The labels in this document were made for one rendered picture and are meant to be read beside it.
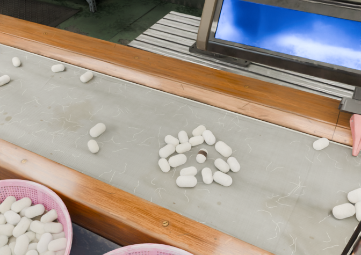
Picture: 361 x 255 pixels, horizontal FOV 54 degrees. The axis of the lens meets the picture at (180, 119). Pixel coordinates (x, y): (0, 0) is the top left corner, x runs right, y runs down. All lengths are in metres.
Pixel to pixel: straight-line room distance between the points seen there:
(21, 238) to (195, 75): 0.51
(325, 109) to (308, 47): 0.43
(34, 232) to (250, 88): 0.54
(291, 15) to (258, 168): 0.37
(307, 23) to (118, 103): 0.54
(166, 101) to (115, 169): 0.23
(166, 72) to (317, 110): 0.36
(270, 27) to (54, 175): 0.46
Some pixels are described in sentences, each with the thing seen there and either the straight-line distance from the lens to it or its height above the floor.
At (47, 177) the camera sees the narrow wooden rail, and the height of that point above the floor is 0.76.
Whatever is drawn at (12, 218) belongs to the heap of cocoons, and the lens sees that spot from 0.68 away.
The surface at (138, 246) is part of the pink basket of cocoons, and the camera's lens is 0.57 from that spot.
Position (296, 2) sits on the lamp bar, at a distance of 0.41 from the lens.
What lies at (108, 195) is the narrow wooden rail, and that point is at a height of 0.76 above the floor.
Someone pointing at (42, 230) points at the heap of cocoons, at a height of 0.74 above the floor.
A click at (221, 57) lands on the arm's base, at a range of 1.10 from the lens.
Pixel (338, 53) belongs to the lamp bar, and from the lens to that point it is 0.40.
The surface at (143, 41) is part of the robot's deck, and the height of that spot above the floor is 0.67.
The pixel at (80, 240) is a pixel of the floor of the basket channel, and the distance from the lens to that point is 0.70.
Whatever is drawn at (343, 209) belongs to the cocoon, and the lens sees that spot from 0.65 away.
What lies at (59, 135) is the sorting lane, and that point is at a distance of 0.80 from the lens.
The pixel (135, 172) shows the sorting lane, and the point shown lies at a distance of 0.69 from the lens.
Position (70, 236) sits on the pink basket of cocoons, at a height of 0.77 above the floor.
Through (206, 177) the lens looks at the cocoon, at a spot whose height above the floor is 0.76.
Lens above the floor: 1.26
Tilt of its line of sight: 42 degrees down
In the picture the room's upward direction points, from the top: 1 degrees counter-clockwise
